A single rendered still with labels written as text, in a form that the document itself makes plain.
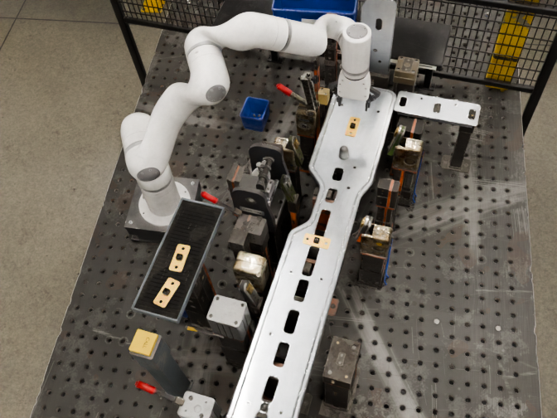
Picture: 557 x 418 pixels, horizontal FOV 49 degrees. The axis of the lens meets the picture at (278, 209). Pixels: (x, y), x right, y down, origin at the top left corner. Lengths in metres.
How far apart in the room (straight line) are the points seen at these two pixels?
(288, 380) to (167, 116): 0.83
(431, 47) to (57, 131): 2.23
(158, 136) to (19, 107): 2.20
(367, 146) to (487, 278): 0.62
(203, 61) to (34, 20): 2.89
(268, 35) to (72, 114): 2.30
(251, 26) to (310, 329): 0.86
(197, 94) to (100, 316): 0.95
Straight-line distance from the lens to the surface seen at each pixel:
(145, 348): 1.70
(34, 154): 3.74
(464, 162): 2.51
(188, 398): 1.74
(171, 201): 2.21
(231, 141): 2.56
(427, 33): 2.47
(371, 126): 2.19
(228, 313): 1.74
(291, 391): 1.77
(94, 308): 2.31
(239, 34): 1.68
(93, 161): 3.58
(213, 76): 1.69
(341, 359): 1.76
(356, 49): 1.85
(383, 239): 1.90
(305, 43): 1.76
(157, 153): 1.91
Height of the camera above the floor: 2.71
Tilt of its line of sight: 59 degrees down
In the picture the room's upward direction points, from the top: 8 degrees counter-clockwise
